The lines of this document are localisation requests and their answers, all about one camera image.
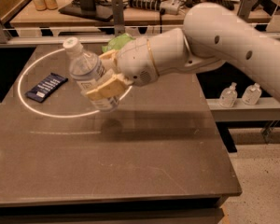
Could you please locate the dark blue snack bar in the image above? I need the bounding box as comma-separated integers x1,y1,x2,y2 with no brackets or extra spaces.
25,73,68,103

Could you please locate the left sanitizer pump bottle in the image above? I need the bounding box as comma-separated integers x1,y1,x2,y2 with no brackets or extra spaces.
218,82,237,108

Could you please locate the green snack bag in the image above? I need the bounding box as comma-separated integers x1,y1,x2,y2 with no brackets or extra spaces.
102,33,133,52

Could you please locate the wooden desk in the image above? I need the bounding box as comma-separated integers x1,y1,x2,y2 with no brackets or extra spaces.
8,0,272,30

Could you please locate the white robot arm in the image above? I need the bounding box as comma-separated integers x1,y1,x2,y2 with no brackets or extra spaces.
83,3,280,103

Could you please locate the black monitor stand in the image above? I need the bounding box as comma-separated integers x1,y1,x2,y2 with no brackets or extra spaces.
59,0,125,21

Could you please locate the power strip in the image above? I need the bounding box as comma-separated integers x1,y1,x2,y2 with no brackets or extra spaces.
129,0,180,15

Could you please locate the black power adapter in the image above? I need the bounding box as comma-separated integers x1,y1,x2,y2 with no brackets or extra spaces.
223,0,234,10

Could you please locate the clear plastic water bottle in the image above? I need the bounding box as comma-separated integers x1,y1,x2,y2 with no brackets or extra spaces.
63,36,120,114

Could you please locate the metal rail frame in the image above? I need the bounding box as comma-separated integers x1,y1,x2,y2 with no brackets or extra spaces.
0,3,280,49

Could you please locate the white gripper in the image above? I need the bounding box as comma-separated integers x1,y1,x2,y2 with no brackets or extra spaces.
81,28,190,101

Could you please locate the right sanitizer pump bottle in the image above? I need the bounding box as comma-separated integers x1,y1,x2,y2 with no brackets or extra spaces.
242,83,262,105

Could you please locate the sanitizer pump bottle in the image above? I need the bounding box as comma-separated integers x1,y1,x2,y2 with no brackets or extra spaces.
242,83,262,105
218,82,237,108

